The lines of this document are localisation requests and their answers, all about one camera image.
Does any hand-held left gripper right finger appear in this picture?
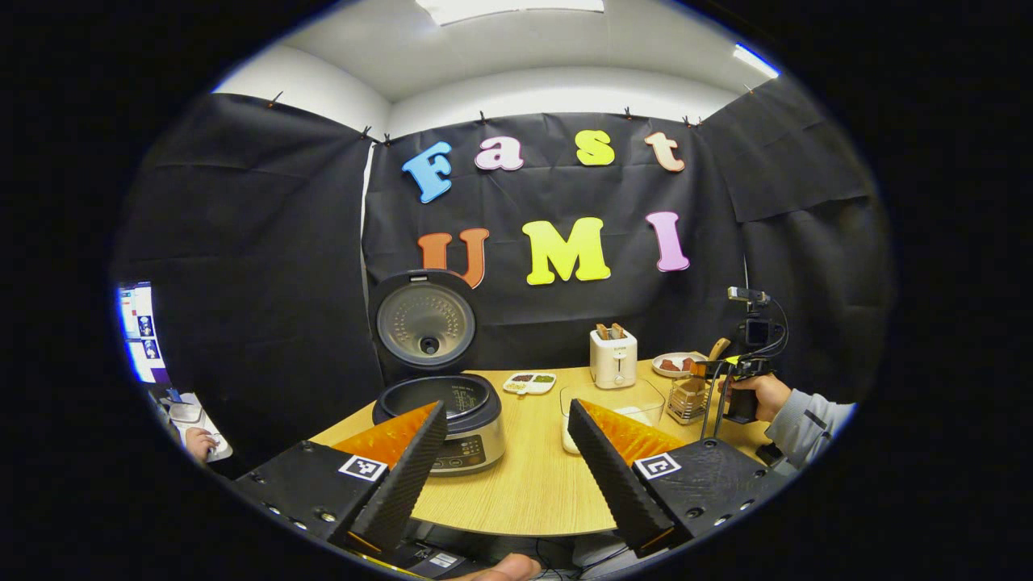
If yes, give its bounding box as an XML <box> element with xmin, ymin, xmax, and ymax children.
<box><xmin>567</xmin><ymin>399</ymin><xmax>790</xmax><ymax>559</ymax></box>

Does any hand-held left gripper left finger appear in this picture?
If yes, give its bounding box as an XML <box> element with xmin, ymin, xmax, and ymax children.
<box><xmin>230</xmin><ymin>401</ymin><xmax>449</xmax><ymax>558</ymax></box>

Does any wire mesh chopstick holder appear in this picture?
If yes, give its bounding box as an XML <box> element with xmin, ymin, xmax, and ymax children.
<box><xmin>667</xmin><ymin>376</ymin><xmax>713</xmax><ymax>425</ymax></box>

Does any dark grey rice cooker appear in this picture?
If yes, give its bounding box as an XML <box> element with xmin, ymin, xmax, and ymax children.
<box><xmin>369</xmin><ymin>269</ymin><xmax>508</xmax><ymax>477</ymax></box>

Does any clear box of rice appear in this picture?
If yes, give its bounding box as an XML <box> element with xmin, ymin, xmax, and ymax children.
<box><xmin>559</xmin><ymin>379</ymin><xmax>667</xmax><ymax>454</ymax></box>

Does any small round plate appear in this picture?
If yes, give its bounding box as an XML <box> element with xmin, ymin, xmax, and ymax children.
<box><xmin>651</xmin><ymin>352</ymin><xmax>709</xmax><ymax>378</ymax></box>

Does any white toaster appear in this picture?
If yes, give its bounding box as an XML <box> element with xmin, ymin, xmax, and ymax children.
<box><xmin>589</xmin><ymin>327</ymin><xmax>638</xmax><ymax>390</ymax></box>

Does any white sectioned condiment dish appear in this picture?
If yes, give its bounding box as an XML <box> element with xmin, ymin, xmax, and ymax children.
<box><xmin>503</xmin><ymin>371</ymin><xmax>558</xmax><ymax>396</ymax></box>

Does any black backdrop cloth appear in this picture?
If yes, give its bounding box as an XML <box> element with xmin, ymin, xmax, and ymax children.
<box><xmin>113</xmin><ymin>77</ymin><xmax>893</xmax><ymax>477</ymax></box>

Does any white side desk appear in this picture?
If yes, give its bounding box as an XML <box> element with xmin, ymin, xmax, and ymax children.
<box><xmin>149</xmin><ymin>391</ymin><xmax>235</xmax><ymax>462</ymax></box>

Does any small ceiling light panel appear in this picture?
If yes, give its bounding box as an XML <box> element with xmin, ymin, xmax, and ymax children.
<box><xmin>733</xmin><ymin>43</ymin><xmax>781</xmax><ymax>80</ymax></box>

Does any computer monitor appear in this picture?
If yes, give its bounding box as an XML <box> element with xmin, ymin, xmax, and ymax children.
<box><xmin>117</xmin><ymin>281</ymin><xmax>172</xmax><ymax>387</ymax></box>

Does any large ceiling light panel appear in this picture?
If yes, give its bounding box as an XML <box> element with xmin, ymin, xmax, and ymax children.
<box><xmin>416</xmin><ymin>0</ymin><xmax>606</xmax><ymax>27</ymax></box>

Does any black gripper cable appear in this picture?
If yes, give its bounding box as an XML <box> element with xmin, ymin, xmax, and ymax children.
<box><xmin>701</xmin><ymin>297</ymin><xmax>789</xmax><ymax>441</ymax></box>

